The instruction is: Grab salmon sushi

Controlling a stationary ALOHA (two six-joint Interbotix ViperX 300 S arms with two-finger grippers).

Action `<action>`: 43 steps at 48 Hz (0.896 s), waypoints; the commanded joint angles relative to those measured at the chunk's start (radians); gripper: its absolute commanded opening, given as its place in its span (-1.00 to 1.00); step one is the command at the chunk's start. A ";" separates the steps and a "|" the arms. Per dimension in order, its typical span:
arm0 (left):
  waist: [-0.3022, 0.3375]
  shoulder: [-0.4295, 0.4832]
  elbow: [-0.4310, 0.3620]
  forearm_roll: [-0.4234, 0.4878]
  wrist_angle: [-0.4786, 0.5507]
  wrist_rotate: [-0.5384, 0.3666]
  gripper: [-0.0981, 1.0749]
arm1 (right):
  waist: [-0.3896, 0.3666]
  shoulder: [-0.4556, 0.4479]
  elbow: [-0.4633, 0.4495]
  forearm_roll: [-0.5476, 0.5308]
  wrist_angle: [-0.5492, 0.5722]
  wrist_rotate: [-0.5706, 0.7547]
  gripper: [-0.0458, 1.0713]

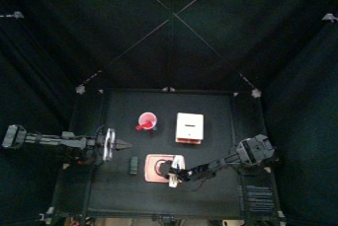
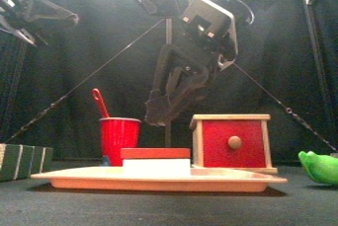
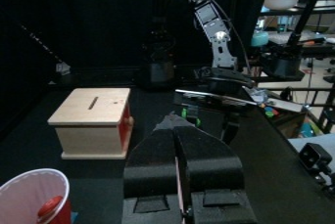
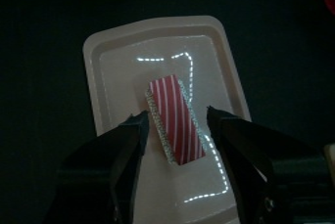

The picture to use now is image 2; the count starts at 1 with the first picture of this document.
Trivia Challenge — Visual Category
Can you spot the wooden box with red drawer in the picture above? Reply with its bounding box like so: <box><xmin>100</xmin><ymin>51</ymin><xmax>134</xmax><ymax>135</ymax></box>
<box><xmin>189</xmin><ymin>113</ymin><xmax>281</xmax><ymax>175</ymax></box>

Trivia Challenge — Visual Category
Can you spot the black looped cable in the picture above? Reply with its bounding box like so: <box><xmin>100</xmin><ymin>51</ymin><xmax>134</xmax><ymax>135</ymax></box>
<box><xmin>226</xmin><ymin>0</ymin><xmax>257</xmax><ymax>27</ymax></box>

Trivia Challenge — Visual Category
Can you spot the red toothbrush handle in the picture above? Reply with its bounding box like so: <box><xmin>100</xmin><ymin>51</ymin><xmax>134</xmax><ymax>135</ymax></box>
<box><xmin>91</xmin><ymin>88</ymin><xmax>111</xmax><ymax>119</ymax></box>

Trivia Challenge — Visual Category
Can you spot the black metal frame post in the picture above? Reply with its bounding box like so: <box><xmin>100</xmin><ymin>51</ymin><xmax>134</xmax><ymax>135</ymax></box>
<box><xmin>300</xmin><ymin>0</ymin><xmax>338</xmax><ymax>145</ymax></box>

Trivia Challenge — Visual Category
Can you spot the thin metal frame pole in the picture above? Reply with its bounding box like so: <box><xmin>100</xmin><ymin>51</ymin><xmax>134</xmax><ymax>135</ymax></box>
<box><xmin>165</xmin><ymin>18</ymin><xmax>174</xmax><ymax>149</ymax></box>

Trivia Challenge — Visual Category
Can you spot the beige plastic tray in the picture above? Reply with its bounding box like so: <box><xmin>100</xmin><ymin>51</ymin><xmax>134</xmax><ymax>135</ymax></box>
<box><xmin>30</xmin><ymin>165</ymin><xmax>289</xmax><ymax>193</ymax></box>

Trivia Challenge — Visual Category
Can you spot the diagonal brace wire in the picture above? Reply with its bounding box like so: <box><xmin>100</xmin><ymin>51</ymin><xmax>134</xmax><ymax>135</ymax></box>
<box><xmin>3</xmin><ymin>18</ymin><xmax>167</xmax><ymax>144</ymax></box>
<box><xmin>231</xmin><ymin>62</ymin><xmax>338</xmax><ymax>154</ymax></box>

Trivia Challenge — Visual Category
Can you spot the green plush toy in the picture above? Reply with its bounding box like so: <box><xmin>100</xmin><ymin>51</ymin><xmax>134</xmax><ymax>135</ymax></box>
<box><xmin>297</xmin><ymin>150</ymin><xmax>338</xmax><ymax>187</ymax></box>

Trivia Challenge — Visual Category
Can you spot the salmon sushi toy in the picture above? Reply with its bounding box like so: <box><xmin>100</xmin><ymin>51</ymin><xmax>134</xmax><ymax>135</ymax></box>
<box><xmin>119</xmin><ymin>147</ymin><xmax>193</xmax><ymax>178</ymax></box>

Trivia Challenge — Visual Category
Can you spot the red plastic cup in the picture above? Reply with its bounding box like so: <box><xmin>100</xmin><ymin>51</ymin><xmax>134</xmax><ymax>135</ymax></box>
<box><xmin>98</xmin><ymin>116</ymin><xmax>143</xmax><ymax>168</ymax></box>

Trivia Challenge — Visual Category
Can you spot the green white striped box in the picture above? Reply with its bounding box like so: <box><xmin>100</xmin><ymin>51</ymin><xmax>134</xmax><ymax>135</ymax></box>
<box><xmin>0</xmin><ymin>143</ymin><xmax>56</xmax><ymax>183</ymax></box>

